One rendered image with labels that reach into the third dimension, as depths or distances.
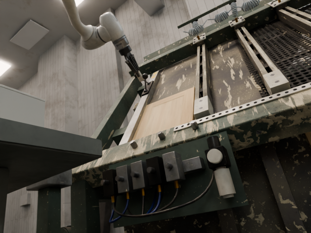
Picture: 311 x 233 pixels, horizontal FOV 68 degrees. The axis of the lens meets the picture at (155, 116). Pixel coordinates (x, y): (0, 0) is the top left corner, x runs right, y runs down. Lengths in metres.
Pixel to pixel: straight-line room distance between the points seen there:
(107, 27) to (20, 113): 0.99
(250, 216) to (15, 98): 0.90
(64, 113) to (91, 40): 5.52
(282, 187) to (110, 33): 1.13
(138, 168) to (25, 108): 0.42
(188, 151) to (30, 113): 0.53
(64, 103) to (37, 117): 6.52
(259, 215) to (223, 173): 0.36
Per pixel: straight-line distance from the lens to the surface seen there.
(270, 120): 0.83
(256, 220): 1.06
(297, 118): 0.85
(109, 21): 1.43
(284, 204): 0.99
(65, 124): 6.79
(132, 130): 1.16
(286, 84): 0.92
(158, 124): 1.12
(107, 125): 1.43
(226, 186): 0.74
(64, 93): 7.23
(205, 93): 1.05
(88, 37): 1.48
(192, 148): 0.84
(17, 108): 0.53
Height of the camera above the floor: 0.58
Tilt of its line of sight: 24 degrees up
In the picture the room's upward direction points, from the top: 10 degrees counter-clockwise
